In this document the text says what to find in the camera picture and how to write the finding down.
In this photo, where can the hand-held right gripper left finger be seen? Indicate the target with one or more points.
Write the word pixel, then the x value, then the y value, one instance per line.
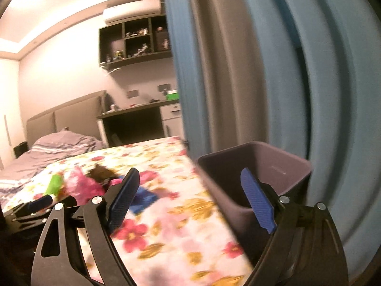
pixel 117 213

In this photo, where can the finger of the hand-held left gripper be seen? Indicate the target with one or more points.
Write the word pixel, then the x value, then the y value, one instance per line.
pixel 29 218
pixel 40 203

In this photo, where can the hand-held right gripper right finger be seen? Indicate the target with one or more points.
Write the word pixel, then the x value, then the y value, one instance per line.
pixel 259 202

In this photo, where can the green paper cupcake liner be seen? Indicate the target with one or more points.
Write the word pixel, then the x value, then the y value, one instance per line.
pixel 55 184

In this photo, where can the purple-grey plastic waste bin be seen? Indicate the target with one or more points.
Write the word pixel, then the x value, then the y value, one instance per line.
pixel 226 184

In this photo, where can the pink plastic bag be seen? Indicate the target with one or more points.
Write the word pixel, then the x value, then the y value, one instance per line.
pixel 80 186

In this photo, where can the blue paper cupcake liner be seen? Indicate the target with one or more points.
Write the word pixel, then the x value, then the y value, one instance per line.
pixel 144 198

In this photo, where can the brown crumpled wrapper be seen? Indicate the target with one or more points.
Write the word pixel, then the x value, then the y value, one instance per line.
pixel 101 172

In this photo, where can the black nightstand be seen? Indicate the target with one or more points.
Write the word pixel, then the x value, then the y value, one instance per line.
pixel 20 150

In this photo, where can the purple striped bedding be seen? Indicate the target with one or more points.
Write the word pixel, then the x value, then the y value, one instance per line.
pixel 59 146

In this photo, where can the grey padded headboard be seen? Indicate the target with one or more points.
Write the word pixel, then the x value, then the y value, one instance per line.
pixel 74 116

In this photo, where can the dark wooden desk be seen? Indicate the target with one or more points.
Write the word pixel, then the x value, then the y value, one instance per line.
pixel 134 109

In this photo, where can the white drawer cabinet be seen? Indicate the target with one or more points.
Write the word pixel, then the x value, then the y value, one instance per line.
pixel 172 122

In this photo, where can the white wardrobe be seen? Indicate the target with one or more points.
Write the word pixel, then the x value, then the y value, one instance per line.
pixel 9 95

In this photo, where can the blue and grey curtain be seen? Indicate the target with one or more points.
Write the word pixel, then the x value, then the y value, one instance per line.
pixel 327 95

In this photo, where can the green box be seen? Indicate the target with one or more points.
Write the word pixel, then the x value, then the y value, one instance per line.
pixel 172 96

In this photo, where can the small toy figure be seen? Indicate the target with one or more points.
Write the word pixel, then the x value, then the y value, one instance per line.
pixel 119 54
pixel 142 49
pixel 164 44

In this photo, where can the white air conditioner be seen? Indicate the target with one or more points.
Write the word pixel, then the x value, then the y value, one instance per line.
pixel 131 10

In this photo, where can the grey wall socket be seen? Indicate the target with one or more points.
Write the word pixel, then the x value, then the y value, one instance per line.
pixel 133 93
pixel 163 88

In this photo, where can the dark wall shelf unit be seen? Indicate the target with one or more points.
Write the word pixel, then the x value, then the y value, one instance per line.
pixel 116 35

